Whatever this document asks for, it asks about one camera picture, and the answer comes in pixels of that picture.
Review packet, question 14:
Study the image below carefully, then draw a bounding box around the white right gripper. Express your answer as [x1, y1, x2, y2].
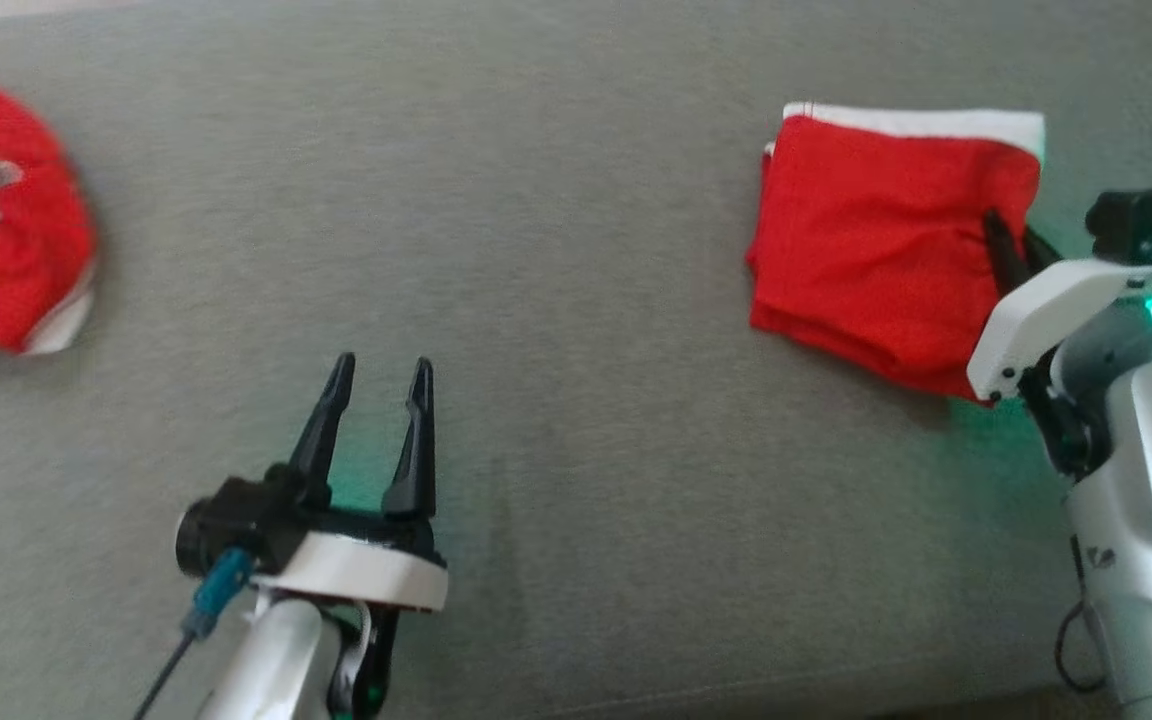
[966, 208, 1152, 479]

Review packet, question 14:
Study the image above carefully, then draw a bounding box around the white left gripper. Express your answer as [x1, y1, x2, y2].
[248, 352, 451, 720]

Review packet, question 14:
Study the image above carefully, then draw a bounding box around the red shorts white trim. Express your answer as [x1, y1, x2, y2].
[745, 100, 1048, 404]

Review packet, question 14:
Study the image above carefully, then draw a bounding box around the red basketball jersey number 23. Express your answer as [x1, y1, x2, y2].
[0, 67, 100, 374]

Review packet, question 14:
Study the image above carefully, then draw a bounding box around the left camera cable blue plug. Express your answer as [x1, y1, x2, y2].
[132, 547, 257, 720]

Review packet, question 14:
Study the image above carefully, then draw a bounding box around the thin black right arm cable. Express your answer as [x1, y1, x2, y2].
[1053, 535, 1109, 694]

